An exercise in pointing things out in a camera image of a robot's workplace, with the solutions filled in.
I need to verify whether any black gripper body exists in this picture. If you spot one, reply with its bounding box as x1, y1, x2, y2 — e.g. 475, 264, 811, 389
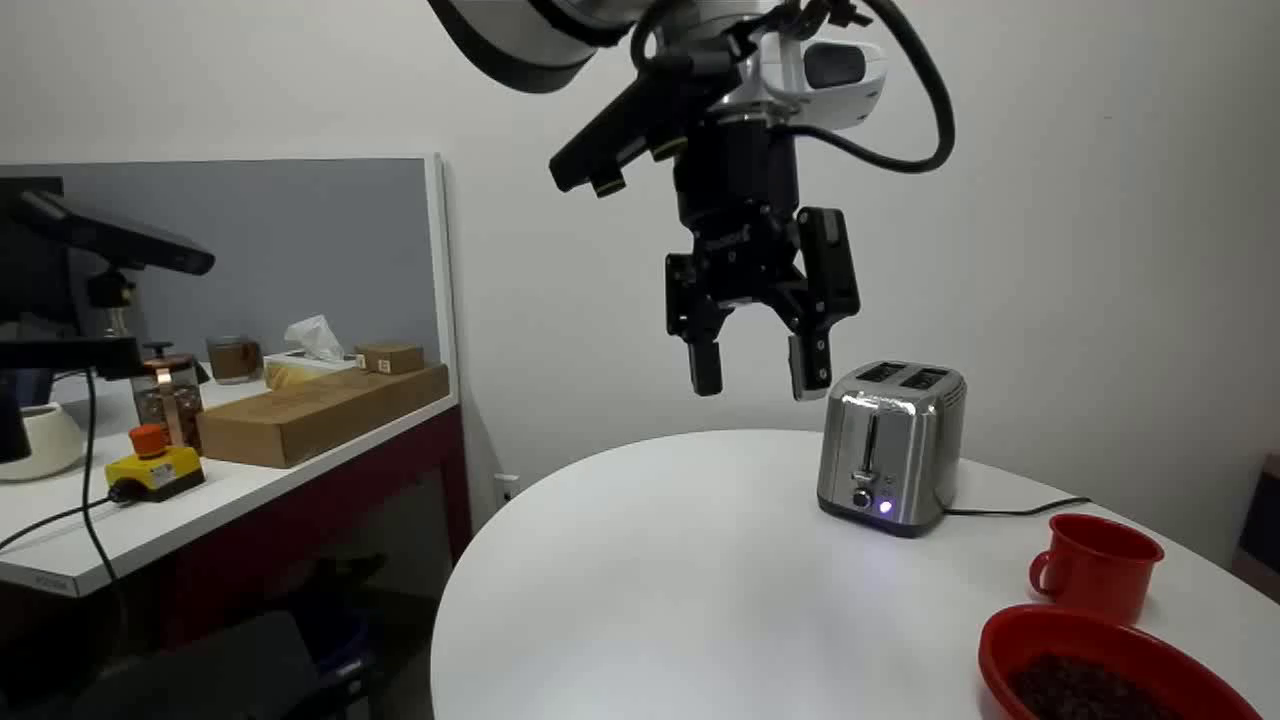
668, 122, 858, 343

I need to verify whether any silver two-slot toaster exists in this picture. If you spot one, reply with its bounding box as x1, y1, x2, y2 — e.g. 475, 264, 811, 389
816, 358, 968, 537

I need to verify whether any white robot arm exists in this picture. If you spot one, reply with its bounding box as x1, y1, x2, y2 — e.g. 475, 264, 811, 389
428, 0, 882, 394

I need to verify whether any red plastic cup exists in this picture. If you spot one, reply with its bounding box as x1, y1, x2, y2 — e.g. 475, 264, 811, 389
1028, 512, 1165, 624

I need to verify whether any grey partition board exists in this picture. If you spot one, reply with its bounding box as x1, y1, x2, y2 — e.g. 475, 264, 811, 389
6, 157, 452, 358

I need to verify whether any red bowl with beans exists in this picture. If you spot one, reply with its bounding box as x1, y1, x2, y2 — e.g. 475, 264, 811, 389
977, 603, 1260, 720

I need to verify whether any tissue box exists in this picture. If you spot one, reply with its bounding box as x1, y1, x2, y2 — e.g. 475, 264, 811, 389
262, 317, 357, 389

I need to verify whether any wooden box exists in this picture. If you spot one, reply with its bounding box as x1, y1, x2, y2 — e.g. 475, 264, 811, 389
201, 364, 446, 468

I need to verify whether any yellow emergency stop button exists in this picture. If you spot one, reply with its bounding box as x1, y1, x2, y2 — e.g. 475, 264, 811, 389
105, 424, 203, 502

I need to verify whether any white side desk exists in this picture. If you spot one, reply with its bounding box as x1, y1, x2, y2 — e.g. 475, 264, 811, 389
0, 394, 456, 594

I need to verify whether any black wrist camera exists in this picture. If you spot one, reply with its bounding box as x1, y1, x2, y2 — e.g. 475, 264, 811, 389
546, 56, 741, 195

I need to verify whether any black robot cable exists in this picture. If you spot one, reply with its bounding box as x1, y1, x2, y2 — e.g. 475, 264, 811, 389
783, 0, 959, 175

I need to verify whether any black toaster power cord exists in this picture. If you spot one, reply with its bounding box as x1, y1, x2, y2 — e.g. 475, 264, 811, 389
943, 493, 1092, 519

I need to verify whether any black camera on stand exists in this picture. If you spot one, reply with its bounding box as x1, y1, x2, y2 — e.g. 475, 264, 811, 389
0, 175, 215, 458

